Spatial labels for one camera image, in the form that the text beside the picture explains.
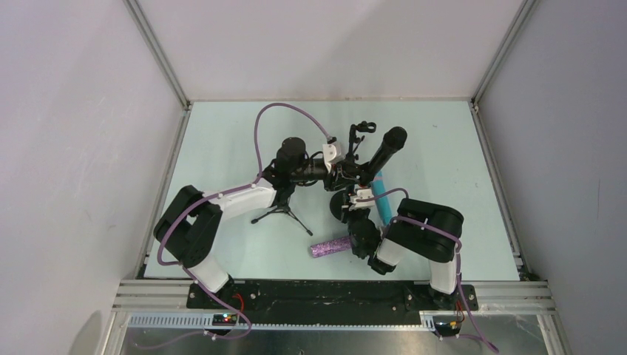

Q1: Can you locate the black round base mic stand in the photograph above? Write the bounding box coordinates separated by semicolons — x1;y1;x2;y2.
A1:
329;188;354;223

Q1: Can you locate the tripod stand with shock mount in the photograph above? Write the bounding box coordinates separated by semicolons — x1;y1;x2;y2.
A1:
251;183;314;236

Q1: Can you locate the purple glitter microphone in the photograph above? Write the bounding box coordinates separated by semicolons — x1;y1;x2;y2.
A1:
310;236;351;258

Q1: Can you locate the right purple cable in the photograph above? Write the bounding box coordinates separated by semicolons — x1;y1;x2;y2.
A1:
362;188;501;355

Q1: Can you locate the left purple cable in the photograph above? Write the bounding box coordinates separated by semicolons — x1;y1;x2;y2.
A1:
155;103;336;285

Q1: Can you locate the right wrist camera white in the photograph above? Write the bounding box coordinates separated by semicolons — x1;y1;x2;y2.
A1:
348;187;376;211

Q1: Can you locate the black microphone orange end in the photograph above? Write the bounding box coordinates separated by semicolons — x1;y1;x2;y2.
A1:
359;126;407;186

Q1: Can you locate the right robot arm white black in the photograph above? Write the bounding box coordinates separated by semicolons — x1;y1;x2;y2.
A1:
331;198;464;295

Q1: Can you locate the blue toy microphone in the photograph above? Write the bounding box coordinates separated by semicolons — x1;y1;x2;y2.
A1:
371;175;393;226

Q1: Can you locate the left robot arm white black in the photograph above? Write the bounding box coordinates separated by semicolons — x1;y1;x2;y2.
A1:
152;137;384;294

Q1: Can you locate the tripod stand with clip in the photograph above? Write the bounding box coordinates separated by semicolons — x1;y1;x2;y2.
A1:
345;121;377;162

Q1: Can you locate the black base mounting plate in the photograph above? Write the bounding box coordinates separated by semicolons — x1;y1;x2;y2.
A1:
186;280;479;326

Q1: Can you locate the aluminium frame rail front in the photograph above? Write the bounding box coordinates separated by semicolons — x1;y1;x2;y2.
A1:
113;280;557;330

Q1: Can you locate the purple cable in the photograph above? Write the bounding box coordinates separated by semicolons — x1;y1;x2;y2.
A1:
155;103;336;285
362;188;501;355

